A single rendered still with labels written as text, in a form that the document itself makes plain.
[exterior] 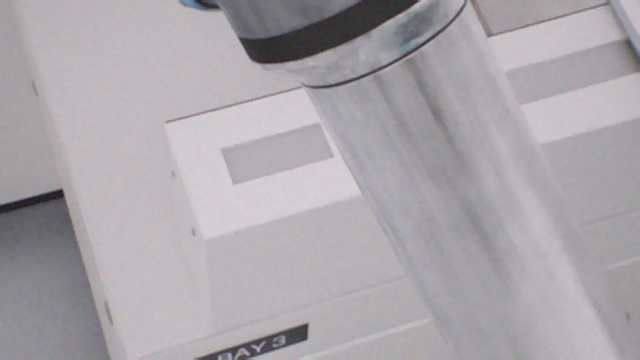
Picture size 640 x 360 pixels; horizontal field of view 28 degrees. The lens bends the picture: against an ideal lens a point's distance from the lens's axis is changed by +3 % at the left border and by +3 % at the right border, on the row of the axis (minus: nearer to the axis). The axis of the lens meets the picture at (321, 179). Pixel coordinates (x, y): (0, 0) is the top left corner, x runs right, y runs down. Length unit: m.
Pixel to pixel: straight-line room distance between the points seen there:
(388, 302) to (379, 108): 0.44
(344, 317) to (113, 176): 0.21
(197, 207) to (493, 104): 0.29
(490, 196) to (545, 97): 0.31
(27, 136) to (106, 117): 0.73
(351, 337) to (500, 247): 0.44
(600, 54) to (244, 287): 0.29
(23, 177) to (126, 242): 0.87
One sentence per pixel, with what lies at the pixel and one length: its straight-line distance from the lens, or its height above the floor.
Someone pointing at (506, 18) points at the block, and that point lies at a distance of 0.99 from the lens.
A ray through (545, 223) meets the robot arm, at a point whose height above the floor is 1.15.
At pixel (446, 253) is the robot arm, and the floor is 1.15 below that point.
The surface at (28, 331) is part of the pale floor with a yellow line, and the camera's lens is 1.87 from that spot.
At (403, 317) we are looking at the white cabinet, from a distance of 1.03.
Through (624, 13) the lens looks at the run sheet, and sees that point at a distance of 0.93.
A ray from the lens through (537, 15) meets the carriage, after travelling 1.03.
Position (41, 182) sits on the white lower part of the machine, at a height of 0.11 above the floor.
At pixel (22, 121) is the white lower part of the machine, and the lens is 1.73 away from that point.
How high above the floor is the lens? 1.67
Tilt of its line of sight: 58 degrees down
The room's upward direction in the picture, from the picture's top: 4 degrees clockwise
